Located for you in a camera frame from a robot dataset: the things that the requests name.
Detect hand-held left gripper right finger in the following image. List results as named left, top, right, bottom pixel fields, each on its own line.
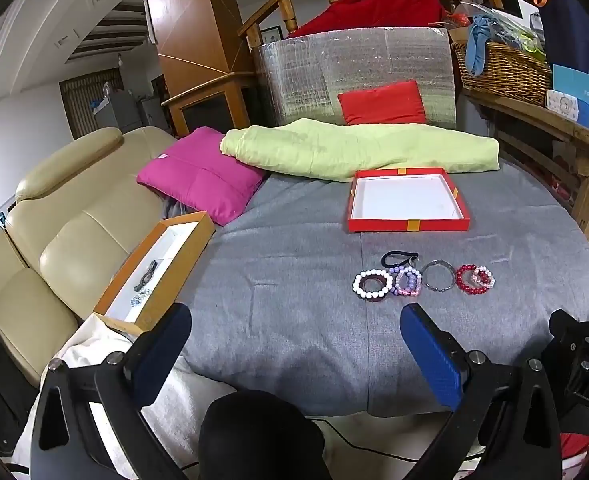
left=399, top=302, right=562, bottom=480

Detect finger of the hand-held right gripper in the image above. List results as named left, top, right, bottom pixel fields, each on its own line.
left=548, top=309, right=589, bottom=361

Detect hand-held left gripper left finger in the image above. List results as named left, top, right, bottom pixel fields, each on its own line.
left=29, top=302, right=195, bottom=480

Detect purple bead bracelet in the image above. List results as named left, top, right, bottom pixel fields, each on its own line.
left=391, top=266, right=423, bottom=297

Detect silver bangle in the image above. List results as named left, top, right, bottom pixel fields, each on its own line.
left=423, top=260, right=457, bottom=292

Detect red bead bracelet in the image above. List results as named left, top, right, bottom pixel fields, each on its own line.
left=455, top=263, right=490, bottom=296

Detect white bead bracelet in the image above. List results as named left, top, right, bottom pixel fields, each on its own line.
left=353, top=270, right=394, bottom=302

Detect black cord bracelet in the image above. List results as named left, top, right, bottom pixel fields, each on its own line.
left=381, top=251, right=420, bottom=271

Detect red shallow box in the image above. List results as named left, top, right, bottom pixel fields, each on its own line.
left=347, top=168, right=471, bottom=233

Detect white cloth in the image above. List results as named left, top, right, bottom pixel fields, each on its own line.
left=12, top=312, right=255, bottom=480

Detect red white container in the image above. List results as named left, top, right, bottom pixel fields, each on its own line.
left=559, top=430, right=589, bottom=480

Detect orange long box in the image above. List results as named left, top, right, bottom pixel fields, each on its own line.
left=93, top=211, right=216, bottom=337

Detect black rounded object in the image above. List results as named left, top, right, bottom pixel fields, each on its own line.
left=198, top=390, right=332, bottom=480

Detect grey blanket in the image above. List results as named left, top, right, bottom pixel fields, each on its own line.
left=174, top=160, right=589, bottom=418

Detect beige leather sofa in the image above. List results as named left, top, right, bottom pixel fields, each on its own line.
left=0, top=126, right=175, bottom=388

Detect magenta pillow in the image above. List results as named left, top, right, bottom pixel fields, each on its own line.
left=137, top=126, right=268, bottom=226

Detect wooden side table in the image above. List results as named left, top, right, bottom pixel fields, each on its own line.
left=461, top=85, right=589, bottom=233

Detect light green blanket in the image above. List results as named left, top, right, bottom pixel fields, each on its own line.
left=219, top=118, right=500, bottom=182

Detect grey cabinet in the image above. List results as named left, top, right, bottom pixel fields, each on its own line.
left=92, top=80, right=168, bottom=133

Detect light blue box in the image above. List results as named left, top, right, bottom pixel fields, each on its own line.
left=553, top=64, right=589, bottom=111

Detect red cushion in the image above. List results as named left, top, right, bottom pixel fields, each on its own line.
left=337, top=80, right=427, bottom=126

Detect wicker basket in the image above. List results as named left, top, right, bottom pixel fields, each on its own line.
left=451, top=40, right=552, bottom=107

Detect blue cloth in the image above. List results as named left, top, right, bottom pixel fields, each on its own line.
left=465, top=14, right=505, bottom=77

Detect navy garment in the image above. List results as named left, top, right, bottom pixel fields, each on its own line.
left=537, top=0, right=589, bottom=81

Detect silver foil board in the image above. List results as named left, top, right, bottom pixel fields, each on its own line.
left=252, top=26, right=457, bottom=128

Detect clear plastic bag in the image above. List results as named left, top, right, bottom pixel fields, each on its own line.
left=457, top=1, right=545, bottom=56

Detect wooden pillar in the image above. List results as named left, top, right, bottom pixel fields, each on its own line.
left=141, top=0, right=255, bottom=136

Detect red cloth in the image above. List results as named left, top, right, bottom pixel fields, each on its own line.
left=289, top=0, right=452, bottom=38

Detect wooden railing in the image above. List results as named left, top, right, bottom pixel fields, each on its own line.
left=238, top=0, right=560, bottom=51

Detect dark bracelet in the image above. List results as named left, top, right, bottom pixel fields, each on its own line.
left=133, top=259, right=159, bottom=292

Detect black cable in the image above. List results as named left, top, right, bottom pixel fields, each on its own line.
left=179, top=416, right=482, bottom=471

